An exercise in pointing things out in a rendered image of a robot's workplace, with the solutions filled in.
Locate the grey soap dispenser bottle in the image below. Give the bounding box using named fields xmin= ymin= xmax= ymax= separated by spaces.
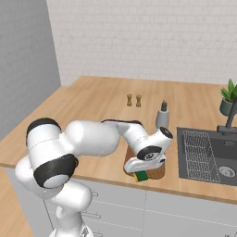
xmin=155 ymin=99 xmax=171 ymax=130

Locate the green and yellow sponge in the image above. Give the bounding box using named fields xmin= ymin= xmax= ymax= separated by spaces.
xmin=133 ymin=169 xmax=150 ymax=183

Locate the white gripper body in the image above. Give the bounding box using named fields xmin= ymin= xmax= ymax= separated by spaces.
xmin=123 ymin=154 xmax=168 ymax=176

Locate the white cupboard front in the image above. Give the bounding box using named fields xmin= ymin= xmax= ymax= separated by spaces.
xmin=142 ymin=210 xmax=237 ymax=237

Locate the dark grey sink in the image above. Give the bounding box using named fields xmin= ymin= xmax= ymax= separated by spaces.
xmin=176 ymin=126 xmax=237 ymax=187

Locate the brown wooden cutting board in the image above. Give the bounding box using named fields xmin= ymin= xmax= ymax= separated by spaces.
xmin=123 ymin=143 xmax=167 ymax=181

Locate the wire rack in sink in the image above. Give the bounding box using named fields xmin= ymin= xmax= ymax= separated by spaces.
xmin=182 ymin=130 xmax=222 ymax=183

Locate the dark grey tap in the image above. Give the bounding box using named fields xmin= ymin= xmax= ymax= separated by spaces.
xmin=216 ymin=97 xmax=237 ymax=136

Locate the wide white drawer front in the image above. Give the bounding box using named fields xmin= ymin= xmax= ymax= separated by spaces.
xmin=143 ymin=190 xmax=237 ymax=222

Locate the green plant in dark pot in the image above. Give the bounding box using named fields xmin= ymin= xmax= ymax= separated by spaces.
xmin=218 ymin=78 xmax=237 ymax=118

